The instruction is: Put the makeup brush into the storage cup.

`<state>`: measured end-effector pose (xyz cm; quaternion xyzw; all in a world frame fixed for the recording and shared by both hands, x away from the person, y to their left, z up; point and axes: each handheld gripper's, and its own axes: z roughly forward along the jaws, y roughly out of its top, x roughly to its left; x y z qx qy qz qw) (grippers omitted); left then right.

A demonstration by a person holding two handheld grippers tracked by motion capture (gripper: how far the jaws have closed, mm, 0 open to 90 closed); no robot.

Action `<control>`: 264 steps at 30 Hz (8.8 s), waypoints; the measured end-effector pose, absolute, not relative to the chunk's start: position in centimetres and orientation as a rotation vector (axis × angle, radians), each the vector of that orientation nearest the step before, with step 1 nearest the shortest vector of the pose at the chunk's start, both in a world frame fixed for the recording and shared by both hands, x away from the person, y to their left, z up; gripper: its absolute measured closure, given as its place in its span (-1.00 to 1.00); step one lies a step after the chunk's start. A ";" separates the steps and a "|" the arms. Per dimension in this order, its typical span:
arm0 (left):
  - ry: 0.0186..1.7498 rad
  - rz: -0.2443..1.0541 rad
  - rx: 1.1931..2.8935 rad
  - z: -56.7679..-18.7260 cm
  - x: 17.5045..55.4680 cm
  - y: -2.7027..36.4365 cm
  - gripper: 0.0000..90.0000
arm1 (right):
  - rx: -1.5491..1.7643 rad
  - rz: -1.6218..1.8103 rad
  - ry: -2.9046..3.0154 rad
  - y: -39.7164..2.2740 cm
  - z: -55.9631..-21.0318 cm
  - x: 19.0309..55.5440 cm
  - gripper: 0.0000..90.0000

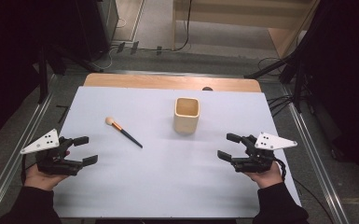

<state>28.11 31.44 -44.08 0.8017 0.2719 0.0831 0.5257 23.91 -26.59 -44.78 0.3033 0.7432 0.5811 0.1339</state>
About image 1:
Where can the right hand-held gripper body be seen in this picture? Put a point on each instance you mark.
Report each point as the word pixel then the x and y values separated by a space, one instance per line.
pixel 256 161

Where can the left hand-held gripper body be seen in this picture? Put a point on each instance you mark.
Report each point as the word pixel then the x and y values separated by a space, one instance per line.
pixel 54 163

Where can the person's right hand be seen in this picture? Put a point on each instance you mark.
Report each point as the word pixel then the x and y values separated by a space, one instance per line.
pixel 269 179

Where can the person's left hand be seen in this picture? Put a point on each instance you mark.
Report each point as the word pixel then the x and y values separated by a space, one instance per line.
pixel 40 181

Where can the beige square holder cup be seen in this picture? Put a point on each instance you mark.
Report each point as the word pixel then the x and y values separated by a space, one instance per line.
pixel 185 124

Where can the white table mat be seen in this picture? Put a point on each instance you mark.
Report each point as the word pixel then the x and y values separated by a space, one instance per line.
pixel 168 177

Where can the black metal stand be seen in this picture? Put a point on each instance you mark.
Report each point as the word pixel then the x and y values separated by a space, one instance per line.
pixel 43 77

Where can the dark curtain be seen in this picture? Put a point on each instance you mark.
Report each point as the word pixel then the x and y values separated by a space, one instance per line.
pixel 345 77
pixel 9 62

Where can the dark cabinet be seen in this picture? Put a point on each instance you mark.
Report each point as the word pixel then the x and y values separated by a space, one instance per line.
pixel 96 28

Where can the aluminium floor rail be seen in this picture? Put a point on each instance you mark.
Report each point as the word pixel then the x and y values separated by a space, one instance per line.
pixel 12 161
pixel 314 161

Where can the light wooden frame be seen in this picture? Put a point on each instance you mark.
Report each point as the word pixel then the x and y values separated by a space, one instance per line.
pixel 230 14

